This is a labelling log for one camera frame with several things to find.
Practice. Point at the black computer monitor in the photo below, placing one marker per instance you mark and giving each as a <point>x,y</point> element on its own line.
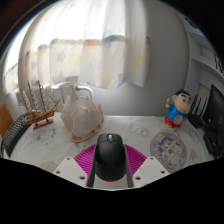
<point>216,116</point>

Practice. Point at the cartoon boy figurine clock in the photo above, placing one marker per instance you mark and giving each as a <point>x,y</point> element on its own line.
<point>176,111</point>

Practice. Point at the white star-printed curtain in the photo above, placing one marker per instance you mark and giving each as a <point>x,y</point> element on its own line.
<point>86,40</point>

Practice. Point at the round purple printed mouse pad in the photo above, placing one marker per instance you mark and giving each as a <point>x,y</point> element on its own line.
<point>168,151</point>

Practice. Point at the wooden model sailing ship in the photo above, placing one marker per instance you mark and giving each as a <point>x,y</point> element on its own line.
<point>38,116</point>

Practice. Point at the black router with antennas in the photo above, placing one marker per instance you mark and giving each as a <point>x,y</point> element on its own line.
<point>197,120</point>

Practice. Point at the white wall shelf unit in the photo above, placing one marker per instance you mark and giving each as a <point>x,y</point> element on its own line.
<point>206,56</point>

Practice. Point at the white printed tablecloth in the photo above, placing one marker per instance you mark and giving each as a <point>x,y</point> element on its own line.
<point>136,130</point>

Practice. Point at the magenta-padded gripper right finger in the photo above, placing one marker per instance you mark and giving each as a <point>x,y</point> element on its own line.
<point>146,166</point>

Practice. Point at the orange-brown wooden board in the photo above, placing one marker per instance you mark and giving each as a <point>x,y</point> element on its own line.
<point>4,120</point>

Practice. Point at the black computer mouse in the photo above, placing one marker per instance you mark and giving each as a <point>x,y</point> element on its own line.
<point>110,156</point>

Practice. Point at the large white conch shell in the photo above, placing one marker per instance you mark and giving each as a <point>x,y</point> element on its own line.
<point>81,118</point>

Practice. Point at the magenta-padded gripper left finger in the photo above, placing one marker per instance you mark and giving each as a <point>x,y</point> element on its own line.
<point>75,166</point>

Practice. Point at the black computer keyboard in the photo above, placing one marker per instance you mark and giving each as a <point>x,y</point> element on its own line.
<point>15,133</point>

